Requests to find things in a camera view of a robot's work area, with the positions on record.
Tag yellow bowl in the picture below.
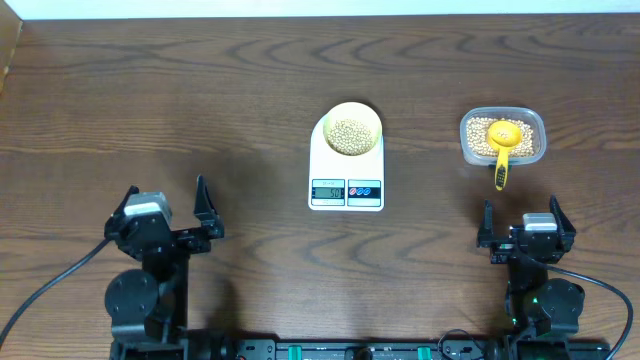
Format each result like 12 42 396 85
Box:
322 102 382 156

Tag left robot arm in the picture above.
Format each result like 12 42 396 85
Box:
104 175 224 359

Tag soybeans in bowl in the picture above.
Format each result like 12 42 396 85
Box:
327 119 375 156

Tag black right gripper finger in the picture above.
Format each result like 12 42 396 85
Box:
476 200 495 248
549 195 577 250

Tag clear plastic container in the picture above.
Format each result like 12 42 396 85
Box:
460 106 547 166

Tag soybeans in container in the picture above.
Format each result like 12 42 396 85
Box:
466 117 534 158

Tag white kitchen scale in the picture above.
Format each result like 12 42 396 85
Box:
308 116 385 212

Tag yellow measuring scoop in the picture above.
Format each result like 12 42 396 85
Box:
487 120 522 191

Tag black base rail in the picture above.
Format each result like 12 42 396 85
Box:
109 329 614 360

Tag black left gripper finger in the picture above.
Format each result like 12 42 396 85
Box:
193 175 224 239
107 185 139 230

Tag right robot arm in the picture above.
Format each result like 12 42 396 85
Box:
476 197 585 359

